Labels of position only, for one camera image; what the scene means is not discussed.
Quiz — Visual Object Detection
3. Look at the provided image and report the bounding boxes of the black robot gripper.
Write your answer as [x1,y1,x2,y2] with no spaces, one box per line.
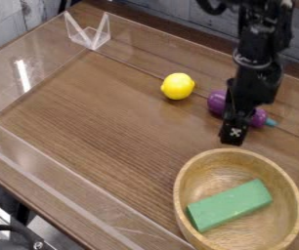
[219,50,283,146]

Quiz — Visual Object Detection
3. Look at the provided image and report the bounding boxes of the purple toy eggplant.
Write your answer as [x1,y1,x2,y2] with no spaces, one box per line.
[208,90,276,128]

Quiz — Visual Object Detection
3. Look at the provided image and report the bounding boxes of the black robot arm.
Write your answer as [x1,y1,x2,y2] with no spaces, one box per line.
[196,0,295,146]

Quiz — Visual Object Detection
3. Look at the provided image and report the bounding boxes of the brown wooden bowl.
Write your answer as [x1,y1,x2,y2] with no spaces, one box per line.
[174,148,299,250]

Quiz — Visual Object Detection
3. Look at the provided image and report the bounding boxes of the yellow toy lemon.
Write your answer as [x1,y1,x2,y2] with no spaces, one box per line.
[160,72,196,101]

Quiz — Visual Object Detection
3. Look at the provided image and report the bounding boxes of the green rectangular block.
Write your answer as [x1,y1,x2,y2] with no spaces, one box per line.
[186,179,272,232]

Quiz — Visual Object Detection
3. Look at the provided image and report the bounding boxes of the clear acrylic corner bracket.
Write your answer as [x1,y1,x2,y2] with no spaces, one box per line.
[64,11,111,51]

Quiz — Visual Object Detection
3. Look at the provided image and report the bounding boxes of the black cable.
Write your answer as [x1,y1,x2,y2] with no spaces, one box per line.
[0,224,35,250]

